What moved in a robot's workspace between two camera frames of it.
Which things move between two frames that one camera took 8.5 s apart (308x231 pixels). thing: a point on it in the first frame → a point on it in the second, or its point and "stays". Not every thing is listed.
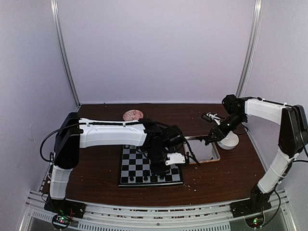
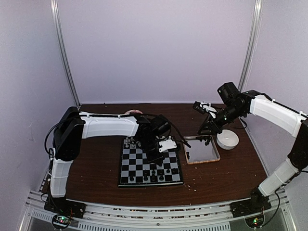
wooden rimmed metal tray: [203, 153] stays
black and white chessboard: [136, 170] stays
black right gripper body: [235, 120] → [232, 114]
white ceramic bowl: [229, 142] stays
